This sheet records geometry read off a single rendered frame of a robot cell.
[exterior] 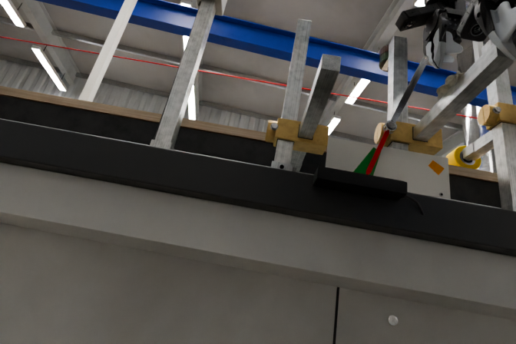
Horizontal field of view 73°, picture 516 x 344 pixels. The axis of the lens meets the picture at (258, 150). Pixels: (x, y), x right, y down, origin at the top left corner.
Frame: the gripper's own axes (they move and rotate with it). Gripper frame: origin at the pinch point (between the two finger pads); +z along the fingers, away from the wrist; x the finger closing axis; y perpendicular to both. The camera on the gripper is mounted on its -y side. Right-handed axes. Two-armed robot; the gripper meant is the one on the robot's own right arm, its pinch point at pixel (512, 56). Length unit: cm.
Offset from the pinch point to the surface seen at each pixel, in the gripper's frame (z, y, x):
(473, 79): -0.6, -6.7, -1.6
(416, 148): 0.4, -30.5, 0.0
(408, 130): -2.5, -28.4, -2.5
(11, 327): 52, -51, -82
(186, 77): -7, -29, -54
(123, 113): -6, -50, -76
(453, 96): -1.2, -12.5, -1.6
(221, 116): -389, -726, -168
